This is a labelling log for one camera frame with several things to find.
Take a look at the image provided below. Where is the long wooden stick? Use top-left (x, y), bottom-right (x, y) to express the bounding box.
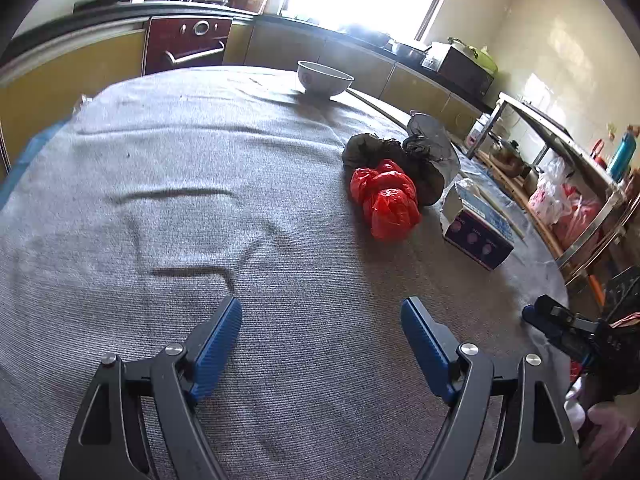
top-left (346, 89), bottom-right (525, 243)

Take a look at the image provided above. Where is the black microwave oven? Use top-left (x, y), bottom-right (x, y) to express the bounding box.
top-left (422, 41), bottom-right (494, 99)

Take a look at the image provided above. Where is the red built-in oven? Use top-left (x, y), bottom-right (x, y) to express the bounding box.
top-left (142, 16), bottom-right (232, 75)

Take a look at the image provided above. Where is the grey tablecloth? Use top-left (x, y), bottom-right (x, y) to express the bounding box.
top-left (1, 67), bottom-right (567, 479)

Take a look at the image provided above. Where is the person right hand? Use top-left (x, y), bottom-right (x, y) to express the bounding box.
top-left (564, 377), bottom-right (634, 479)

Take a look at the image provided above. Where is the blue white tissue box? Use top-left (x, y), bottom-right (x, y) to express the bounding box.
top-left (440, 179), bottom-right (514, 271)

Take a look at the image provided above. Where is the white ceramic bowl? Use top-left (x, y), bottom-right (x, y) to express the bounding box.
top-left (297, 61), bottom-right (355, 98)

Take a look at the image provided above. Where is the black plastic bag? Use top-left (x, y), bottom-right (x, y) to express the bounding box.
top-left (342, 112), bottom-right (460, 208)

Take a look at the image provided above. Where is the metal storage shelf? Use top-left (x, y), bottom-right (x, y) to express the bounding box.
top-left (465, 93), bottom-right (639, 282)

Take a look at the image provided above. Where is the teal thermos bottle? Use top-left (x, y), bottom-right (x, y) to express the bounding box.
top-left (608, 129), bottom-right (638, 182)

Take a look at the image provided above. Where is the pink white plastic bag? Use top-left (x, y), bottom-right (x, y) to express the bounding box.
top-left (528, 156), bottom-right (602, 249)

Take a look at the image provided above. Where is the red plastic bag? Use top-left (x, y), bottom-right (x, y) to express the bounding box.
top-left (349, 159), bottom-right (421, 242)

